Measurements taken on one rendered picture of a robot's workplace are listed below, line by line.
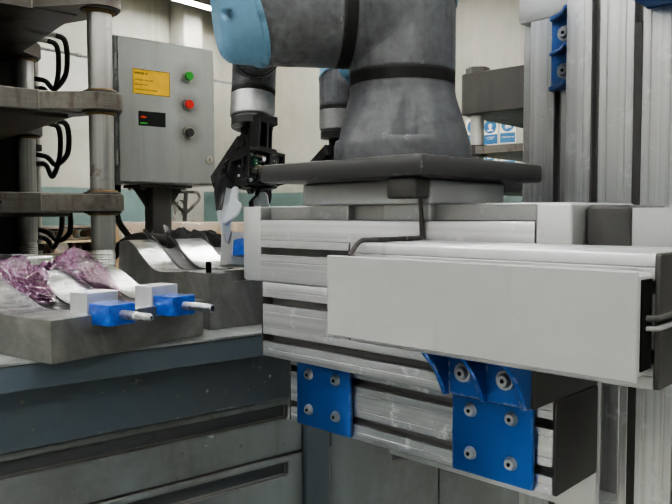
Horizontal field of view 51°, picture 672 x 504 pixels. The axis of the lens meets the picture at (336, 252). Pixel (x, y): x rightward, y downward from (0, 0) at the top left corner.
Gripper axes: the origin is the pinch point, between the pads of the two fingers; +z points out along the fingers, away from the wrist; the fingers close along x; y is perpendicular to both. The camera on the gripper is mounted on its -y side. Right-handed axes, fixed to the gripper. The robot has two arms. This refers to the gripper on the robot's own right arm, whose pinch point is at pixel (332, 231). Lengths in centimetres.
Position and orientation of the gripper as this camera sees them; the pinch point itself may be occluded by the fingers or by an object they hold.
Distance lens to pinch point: 146.1
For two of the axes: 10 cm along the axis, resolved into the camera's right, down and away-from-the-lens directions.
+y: 6.2, 0.4, -7.8
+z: 0.1, 10.0, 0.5
